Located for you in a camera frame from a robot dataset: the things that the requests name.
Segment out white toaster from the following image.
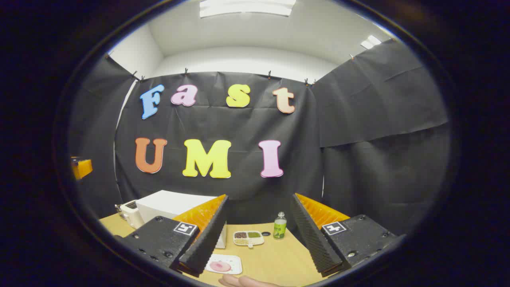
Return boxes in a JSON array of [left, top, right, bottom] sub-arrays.
[[116, 200, 145, 230]]

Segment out white square plate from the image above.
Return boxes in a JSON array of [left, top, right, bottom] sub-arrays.
[[205, 254, 243, 275]]

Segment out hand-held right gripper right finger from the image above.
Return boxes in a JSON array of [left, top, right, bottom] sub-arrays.
[[290, 193, 400, 278]]

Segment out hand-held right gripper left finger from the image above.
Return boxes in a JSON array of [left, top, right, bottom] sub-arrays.
[[115, 194, 230, 278]]

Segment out white divided dish with beans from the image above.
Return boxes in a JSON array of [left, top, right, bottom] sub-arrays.
[[233, 230, 265, 248]]

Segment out green drink bottle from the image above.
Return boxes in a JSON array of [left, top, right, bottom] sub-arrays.
[[273, 212, 287, 240]]

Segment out long ceiling light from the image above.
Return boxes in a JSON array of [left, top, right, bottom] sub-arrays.
[[199, 0, 296, 18]]

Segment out small ceiling light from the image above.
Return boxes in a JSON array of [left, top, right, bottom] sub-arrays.
[[361, 35, 382, 49]]

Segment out white microwave oven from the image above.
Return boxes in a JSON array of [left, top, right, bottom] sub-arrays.
[[135, 190, 228, 250]]

